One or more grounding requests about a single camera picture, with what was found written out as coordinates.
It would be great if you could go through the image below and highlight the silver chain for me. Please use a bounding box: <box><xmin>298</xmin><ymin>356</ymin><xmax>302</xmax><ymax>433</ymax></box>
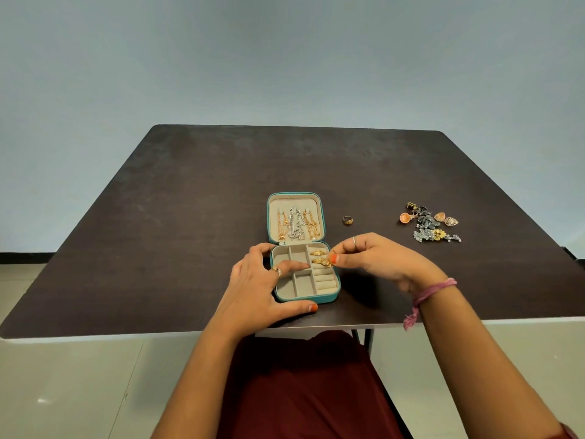
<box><xmin>288</xmin><ymin>206</ymin><xmax>305</xmax><ymax>241</ymax></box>

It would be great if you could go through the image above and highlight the pile of assorted earrings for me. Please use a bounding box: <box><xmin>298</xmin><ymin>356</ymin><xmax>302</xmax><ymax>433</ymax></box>
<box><xmin>399</xmin><ymin>202</ymin><xmax>462</xmax><ymax>244</ymax></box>

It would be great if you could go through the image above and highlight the maroon skirt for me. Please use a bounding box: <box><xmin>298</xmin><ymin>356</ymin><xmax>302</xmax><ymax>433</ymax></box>
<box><xmin>229</xmin><ymin>330</ymin><xmax>405</xmax><ymax>439</ymax></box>

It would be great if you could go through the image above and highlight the person's left forearm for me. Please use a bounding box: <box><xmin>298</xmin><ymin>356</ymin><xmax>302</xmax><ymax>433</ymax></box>
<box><xmin>151</xmin><ymin>317</ymin><xmax>257</xmax><ymax>439</ymax></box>

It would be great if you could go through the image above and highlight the person's right hand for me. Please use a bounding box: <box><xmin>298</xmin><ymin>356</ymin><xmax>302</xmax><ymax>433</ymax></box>
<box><xmin>329</xmin><ymin>232</ymin><xmax>451</xmax><ymax>298</ymax></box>

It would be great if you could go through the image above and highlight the person's left hand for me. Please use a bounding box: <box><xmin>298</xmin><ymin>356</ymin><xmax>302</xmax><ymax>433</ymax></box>
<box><xmin>214</xmin><ymin>242</ymin><xmax>319</xmax><ymax>337</ymax></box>

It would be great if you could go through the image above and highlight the person's right forearm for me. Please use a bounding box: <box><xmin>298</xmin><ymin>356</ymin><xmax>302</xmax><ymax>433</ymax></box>
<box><xmin>411</xmin><ymin>283</ymin><xmax>569</xmax><ymax>439</ymax></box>

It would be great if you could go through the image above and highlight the pink thread bracelet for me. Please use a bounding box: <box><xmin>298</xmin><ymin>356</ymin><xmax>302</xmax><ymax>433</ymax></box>
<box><xmin>402</xmin><ymin>278</ymin><xmax>458</xmax><ymax>332</ymax></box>

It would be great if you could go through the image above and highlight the teal jewelry box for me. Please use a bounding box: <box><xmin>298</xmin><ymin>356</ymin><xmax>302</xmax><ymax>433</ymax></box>
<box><xmin>266</xmin><ymin>192</ymin><xmax>342</xmax><ymax>305</ymax></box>

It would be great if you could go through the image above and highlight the black table leg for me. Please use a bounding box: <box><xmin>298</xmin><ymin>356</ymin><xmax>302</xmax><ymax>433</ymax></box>
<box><xmin>351</xmin><ymin>328</ymin><xmax>375</xmax><ymax>362</ymax></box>

